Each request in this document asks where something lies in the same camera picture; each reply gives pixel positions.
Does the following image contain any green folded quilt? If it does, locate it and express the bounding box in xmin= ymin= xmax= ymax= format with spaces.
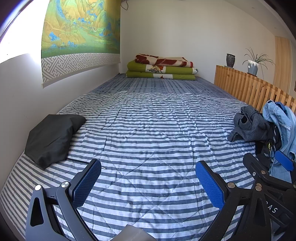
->
xmin=127 ymin=61 xmax=199 ymax=75
xmin=125 ymin=71 xmax=196 ymax=81

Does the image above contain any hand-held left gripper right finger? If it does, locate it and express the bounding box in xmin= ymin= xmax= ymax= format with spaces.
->
xmin=195 ymin=161 xmax=263 ymax=241

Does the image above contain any light wooden panel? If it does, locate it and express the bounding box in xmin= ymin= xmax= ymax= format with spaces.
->
xmin=274 ymin=36 xmax=292 ymax=94

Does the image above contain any wooden slatted headboard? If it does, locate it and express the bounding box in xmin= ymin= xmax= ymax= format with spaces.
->
xmin=214 ymin=65 xmax=296 ymax=114

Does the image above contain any red patterned folded blanket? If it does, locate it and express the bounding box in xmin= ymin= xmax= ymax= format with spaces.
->
xmin=135 ymin=54 xmax=194 ymax=68

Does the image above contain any black cloth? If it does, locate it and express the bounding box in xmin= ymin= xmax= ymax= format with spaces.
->
xmin=24 ymin=114 xmax=87 ymax=170

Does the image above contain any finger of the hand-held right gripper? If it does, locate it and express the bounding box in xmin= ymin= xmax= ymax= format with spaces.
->
xmin=275 ymin=150 xmax=294 ymax=172
xmin=243 ymin=152 xmax=272 ymax=183

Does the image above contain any dark ceramic vase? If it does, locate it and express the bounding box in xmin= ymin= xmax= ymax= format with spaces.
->
xmin=226 ymin=53 xmax=236 ymax=69

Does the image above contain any light blue denim shirt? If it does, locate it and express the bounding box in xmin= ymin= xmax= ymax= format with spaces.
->
xmin=262 ymin=100 xmax=296 ymax=183

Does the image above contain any potted spider plant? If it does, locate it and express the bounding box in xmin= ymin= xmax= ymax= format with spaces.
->
xmin=242 ymin=47 xmax=275 ymax=79

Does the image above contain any grey checked shirt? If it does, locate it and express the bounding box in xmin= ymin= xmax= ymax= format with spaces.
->
xmin=227 ymin=105 xmax=271 ymax=142

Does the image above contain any blue white striped bedspread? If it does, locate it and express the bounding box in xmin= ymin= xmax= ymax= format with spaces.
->
xmin=0 ymin=75 xmax=273 ymax=241

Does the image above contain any black garment with white stripes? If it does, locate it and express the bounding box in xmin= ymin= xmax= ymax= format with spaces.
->
xmin=254 ymin=120 xmax=284 ymax=169

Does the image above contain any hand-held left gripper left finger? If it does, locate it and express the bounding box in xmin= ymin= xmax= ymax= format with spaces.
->
xmin=25 ymin=159 xmax=102 ymax=241

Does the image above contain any thin black rod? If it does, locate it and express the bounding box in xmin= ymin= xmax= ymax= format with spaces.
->
xmin=67 ymin=158 xmax=106 ymax=169

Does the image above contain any landscape wall scroll painting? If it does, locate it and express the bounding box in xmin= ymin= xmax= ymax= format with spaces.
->
xmin=41 ymin=0 xmax=121 ymax=88

